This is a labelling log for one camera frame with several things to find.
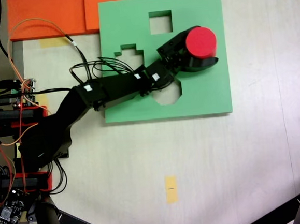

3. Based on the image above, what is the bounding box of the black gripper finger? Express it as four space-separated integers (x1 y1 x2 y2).
184 25 202 36
182 55 220 73

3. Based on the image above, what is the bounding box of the red cylinder block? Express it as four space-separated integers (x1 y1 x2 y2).
184 25 219 61

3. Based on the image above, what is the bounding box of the large flat orange block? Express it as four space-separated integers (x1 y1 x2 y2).
6 0 88 42

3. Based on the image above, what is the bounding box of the green shape sorting board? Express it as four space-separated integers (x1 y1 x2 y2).
95 0 234 125

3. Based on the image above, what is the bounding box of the wide yellow tape strip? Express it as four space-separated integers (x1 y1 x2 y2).
39 37 69 49

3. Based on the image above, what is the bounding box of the yellow tape marker with print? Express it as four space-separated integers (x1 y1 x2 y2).
164 175 179 204

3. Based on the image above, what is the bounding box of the small yellow tape piece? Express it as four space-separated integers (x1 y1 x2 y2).
35 94 49 107

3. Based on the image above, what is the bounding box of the red and black table clamp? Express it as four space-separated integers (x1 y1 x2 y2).
0 103 51 138
0 171 54 196

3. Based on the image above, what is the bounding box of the circuit board with red LED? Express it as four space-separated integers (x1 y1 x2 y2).
10 77 39 106

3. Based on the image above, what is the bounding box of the black circuit board with capacitors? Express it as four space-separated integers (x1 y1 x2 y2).
0 197 27 224

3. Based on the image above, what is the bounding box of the black wire with white tag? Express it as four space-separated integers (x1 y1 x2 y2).
65 28 148 86

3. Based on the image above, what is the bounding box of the thin orange wire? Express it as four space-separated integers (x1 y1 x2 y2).
4 16 72 89

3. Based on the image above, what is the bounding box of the black wire loop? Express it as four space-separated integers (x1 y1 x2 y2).
47 159 69 195

